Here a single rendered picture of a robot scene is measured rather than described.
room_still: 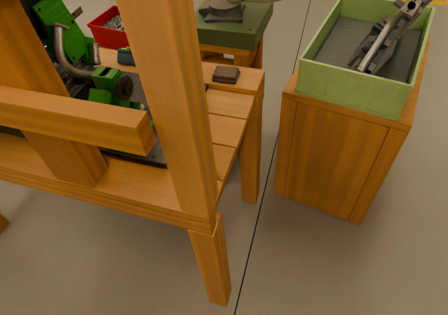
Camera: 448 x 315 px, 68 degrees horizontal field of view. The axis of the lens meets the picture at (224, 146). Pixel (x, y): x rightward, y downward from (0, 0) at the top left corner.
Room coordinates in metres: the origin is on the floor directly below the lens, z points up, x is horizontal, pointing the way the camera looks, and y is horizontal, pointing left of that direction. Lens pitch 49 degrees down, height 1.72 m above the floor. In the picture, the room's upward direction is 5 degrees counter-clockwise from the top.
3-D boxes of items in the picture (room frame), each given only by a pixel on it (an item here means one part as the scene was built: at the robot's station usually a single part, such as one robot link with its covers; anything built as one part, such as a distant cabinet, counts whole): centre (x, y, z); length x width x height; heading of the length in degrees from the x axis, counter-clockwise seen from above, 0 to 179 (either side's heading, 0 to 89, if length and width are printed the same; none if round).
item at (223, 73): (1.09, -0.04, 0.91); 0.10 x 0.08 x 0.03; 70
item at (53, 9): (1.10, 0.54, 1.17); 0.13 x 0.12 x 0.20; 69
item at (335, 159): (1.25, -0.67, 0.39); 0.68 x 0.52 x 0.79; 149
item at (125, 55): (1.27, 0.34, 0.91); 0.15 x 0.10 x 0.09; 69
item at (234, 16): (1.56, -0.05, 0.95); 0.22 x 0.18 x 0.06; 78
